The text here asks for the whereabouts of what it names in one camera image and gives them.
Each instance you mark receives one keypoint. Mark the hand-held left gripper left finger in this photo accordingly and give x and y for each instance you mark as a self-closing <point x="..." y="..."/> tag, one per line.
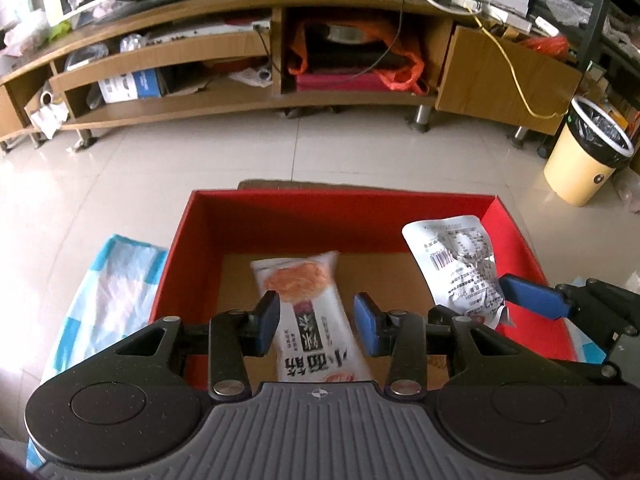
<point x="270" y="322"/>

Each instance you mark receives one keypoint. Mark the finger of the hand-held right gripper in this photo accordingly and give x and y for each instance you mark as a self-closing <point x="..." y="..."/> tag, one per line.
<point x="535" y="297"/>
<point x="595" y="372"/>

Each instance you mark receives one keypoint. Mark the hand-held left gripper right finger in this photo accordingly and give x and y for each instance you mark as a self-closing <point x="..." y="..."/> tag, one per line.
<point x="367" y="325"/>

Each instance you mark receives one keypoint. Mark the white snack packet orange print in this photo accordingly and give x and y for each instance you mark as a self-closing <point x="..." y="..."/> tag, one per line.
<point x="300" y="280"/>

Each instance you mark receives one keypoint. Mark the silver snack packet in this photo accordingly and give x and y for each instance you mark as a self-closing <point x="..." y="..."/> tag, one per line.
<point x="450" y="255"/>

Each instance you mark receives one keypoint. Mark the red cardboard box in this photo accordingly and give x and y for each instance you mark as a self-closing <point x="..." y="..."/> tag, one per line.
<point x="325" y="225"/>

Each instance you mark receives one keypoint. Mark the yellow trash bin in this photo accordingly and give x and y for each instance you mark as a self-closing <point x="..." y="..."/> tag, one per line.
<point x="575" y="170"/>

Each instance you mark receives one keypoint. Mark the blue white checkered cloth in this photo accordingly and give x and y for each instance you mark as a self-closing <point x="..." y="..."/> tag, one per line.
<point x="115" y="290"/>

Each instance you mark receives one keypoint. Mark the red flat box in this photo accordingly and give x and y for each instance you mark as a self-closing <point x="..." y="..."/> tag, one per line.
<point x="340" y="82"/>

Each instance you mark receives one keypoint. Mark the orange plastic bag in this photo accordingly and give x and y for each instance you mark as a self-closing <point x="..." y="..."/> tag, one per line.
<point x="400" y="80"/>

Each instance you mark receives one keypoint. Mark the red plastic bag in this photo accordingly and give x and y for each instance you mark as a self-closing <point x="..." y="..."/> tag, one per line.
<point x="550" y="46"/>

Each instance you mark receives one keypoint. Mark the white blue printed box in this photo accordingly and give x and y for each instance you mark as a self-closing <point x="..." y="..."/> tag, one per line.
<point x="130" y="85"/>

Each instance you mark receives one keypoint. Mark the wooden TV stand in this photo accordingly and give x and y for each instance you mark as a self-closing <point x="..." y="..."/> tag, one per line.
<point x="200" y="50"/>

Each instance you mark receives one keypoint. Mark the white power strip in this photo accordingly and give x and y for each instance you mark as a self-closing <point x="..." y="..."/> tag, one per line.
<point x="505" y="16"/>

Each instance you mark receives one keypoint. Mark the steel pot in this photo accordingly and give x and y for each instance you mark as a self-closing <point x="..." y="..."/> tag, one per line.
<point x="355" y="34"/>

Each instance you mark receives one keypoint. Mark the white set-top box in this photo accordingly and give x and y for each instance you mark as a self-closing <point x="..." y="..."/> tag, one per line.
<point x="210" y="32"/>

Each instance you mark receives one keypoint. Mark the black metal rack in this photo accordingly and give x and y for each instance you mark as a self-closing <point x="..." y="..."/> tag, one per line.
<point x="605" y="0"/>

